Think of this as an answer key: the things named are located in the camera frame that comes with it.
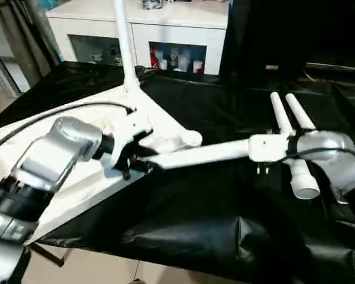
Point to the white plastic table top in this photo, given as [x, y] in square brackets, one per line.
[106, 130]

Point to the white plastic table leg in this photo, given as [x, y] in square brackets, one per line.
[290, 148]
[125, 41]
[207, 154]
[299, 112]

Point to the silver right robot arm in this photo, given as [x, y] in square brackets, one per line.
[343, 160]

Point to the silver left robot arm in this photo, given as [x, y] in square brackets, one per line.
[41, 171]

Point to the black work mat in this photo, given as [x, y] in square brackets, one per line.
[213, 225]

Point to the white sideboard with glass doors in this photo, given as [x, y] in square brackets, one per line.
[136, 29]

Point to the clear glass ornament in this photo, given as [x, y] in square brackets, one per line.
[152, 3]

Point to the small yellow tag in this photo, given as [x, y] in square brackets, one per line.
[272, 67]

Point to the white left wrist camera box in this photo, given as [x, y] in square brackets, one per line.
[130, 133]

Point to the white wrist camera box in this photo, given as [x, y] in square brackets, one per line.
[272, 148]
[130, 133]

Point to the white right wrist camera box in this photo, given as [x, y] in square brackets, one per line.
[272, 148]

